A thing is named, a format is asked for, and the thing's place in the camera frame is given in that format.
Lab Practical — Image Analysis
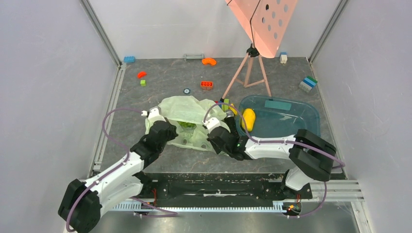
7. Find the green avocado plastic bag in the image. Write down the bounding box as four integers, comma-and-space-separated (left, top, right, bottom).
158, 96, 215, 152

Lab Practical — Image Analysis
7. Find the yellow fake mango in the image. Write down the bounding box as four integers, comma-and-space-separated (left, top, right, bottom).
241, 108, 256, 132

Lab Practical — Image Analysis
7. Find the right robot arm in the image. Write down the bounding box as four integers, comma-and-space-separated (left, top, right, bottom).
207, 126, 336, 198

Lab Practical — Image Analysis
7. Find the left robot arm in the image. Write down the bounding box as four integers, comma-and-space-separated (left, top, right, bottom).
58, 120, 178, 233

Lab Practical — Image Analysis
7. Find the green fake fruit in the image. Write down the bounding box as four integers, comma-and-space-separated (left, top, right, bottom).
177, 121, 197, 133

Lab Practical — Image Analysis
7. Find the black microphone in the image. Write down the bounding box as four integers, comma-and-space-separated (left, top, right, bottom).
224, 109, 239, 137

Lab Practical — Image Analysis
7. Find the yellow triangular block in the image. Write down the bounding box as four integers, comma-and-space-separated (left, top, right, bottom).
229, 103, 238, 115

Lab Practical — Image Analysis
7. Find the long green block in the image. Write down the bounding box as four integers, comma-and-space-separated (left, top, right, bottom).
222, 99, 230, 112

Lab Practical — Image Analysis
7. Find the teal plastic tub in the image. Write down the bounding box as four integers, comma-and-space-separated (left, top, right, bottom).
238, 95, 321, 138

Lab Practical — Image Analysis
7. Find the red arch block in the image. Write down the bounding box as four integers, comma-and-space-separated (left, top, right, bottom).
137, 71, 147, 79

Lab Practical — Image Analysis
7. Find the red lego brick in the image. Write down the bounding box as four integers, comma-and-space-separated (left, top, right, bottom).
200, 81, 213, 90

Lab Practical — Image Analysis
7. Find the blue lego brick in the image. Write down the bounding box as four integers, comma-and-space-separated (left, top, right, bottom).
123, 56, 136, 64

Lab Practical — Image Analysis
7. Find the orange curved block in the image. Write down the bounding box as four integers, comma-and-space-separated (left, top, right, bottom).
202, 57, 217, 66

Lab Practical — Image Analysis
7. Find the pink tripod stand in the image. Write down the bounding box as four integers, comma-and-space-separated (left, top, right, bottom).
220, 43, 272, 101

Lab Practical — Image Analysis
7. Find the grey blue green brick stack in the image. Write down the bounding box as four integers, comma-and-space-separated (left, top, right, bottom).
298, 76, 318, 93

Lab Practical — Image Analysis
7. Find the white blue small brick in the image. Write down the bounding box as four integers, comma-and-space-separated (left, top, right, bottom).
279, 52, 288, 64

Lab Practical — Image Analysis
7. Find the pink perforated panel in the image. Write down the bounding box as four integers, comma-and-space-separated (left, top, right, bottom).
226, 0, 298, 58

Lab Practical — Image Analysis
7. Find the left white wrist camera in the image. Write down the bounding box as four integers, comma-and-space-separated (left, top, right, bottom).
141, 106, 166, 124

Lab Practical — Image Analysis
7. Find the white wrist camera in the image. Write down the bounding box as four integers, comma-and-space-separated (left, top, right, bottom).
203, 117, 230, 133
141, 106, 166, 124

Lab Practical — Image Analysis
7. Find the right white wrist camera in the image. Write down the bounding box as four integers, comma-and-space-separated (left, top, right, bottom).
203, 117, 230, 133

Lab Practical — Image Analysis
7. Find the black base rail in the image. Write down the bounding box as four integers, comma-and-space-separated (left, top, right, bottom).
138, 173, 313, 208

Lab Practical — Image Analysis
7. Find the grey metal handle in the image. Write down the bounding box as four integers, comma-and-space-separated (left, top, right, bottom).
183, 53, 205, 61

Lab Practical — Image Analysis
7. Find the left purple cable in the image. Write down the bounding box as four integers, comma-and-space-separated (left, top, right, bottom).
66, 108, 178, 233

